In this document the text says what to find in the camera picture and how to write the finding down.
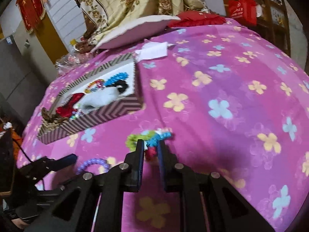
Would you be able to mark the red hanging banner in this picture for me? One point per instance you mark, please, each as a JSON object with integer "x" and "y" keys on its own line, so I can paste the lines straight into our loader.
{"x": 32, "y": 13}

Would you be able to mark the pink floral bedspread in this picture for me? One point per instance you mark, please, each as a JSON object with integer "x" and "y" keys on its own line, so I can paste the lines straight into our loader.
{"x": 234, "y": 103}

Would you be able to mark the person's left hand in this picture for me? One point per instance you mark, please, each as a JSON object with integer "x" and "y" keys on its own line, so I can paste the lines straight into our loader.
{"x": 20, "y": 223}

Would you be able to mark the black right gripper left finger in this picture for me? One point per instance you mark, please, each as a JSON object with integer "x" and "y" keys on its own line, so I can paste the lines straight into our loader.
{"x": 135, "y": 161}

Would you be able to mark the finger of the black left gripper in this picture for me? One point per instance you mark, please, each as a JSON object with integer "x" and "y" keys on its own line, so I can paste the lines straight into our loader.
{"x": 46, "y": 165}

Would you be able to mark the red cushion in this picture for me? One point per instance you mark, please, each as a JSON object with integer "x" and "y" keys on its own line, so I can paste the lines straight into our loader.
{"x": 192, "y": 18}

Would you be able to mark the white pink pillow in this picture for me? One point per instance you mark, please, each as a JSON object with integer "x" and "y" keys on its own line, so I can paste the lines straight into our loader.
{"x": 136, "y": 30}

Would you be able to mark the striped jewelry tray box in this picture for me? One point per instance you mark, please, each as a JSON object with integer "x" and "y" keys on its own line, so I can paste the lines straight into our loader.
{"x": 122, "y": 71}

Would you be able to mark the clear plastic bag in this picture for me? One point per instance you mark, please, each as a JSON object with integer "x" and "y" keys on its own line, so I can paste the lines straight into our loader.
{"x": 70, "y": 61}

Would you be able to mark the white fluffy scrunchie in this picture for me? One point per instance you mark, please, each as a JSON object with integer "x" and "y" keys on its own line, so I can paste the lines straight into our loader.
{"x": 100, "y": 98}

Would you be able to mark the red bow hair clip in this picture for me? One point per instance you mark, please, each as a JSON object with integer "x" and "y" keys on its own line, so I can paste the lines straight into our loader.
{"x": 67, "y": 107}

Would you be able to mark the beige floral quilt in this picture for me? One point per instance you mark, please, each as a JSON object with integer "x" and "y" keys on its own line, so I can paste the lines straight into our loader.
{"x": 102, "y": 16}

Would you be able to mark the red plastic bag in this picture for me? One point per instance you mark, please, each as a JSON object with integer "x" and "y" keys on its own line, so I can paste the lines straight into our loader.
{"x": 243, "y": 11}

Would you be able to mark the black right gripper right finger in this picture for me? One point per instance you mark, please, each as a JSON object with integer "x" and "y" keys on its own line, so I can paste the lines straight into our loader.
{"x": 169, "y": 167}

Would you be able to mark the white paper sheet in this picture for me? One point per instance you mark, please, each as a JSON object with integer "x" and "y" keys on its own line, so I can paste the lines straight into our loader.
{"x": 152, "y": 50}

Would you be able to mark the leopard print hair bow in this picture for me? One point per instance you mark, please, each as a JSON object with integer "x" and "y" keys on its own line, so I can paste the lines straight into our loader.
{"x": 51, "y": 121}

